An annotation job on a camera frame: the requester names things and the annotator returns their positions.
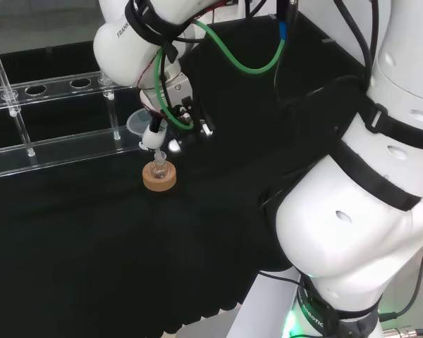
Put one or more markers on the glass round-bottom flask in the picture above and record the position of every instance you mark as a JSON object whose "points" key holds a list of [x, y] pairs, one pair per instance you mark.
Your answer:
{"points": [[158, 172]]}

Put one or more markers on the grey tape piece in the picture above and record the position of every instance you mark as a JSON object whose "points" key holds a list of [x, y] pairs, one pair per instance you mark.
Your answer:
{"points": [[328, 40]]}

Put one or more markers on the black cloth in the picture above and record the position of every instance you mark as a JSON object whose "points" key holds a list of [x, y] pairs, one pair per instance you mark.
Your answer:
{"points": [[91, 246]]}

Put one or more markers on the clear funnel stand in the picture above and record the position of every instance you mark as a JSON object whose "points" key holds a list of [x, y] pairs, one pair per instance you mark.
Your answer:
{"points": [[74, 148]]}

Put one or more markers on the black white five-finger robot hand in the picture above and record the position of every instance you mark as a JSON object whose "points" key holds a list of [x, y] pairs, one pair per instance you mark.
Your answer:
{"points": [[183, 116]]}

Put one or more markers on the clear plastic funnel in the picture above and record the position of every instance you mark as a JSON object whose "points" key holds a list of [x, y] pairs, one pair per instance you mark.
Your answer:
{"points": [[135, 123]]}

